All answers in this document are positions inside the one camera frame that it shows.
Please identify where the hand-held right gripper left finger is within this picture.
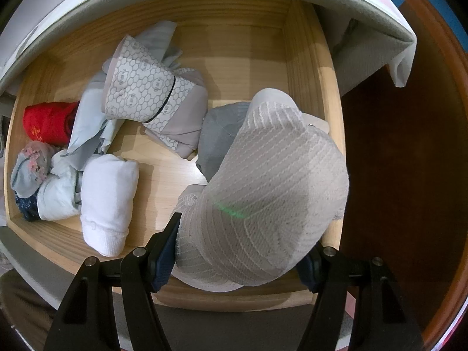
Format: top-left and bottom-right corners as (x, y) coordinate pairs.
(44, 212), (182, 351)

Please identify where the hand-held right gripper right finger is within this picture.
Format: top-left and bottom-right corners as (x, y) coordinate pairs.
(296, 247), (426, 351)

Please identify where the cream sock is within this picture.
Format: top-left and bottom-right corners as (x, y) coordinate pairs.
(80, 154), (140, 257)

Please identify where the white mesh underwear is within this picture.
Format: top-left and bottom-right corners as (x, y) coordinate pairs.
(172, 88), (350, 293)

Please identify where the navy floral underwear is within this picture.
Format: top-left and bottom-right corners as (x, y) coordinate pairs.
(15, 194), (42, 222)

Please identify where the red underwear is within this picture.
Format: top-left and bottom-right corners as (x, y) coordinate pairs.
(23, 101), (79, 145)

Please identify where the wooden drawer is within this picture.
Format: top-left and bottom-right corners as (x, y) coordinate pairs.
(0, 0), (348, 351)

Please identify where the pale blue rolled underwear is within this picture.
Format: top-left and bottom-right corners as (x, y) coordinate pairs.
(37, 148), (86, 222)

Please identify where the light blue underwear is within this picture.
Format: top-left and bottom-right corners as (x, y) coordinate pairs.
(68, 21), (183, 171)

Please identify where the pink floral underwear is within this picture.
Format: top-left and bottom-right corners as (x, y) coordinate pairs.
(10, 141), (55, 196)

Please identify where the grey hexagon print underwear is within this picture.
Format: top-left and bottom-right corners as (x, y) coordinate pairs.
(102, 35), (209, 159)

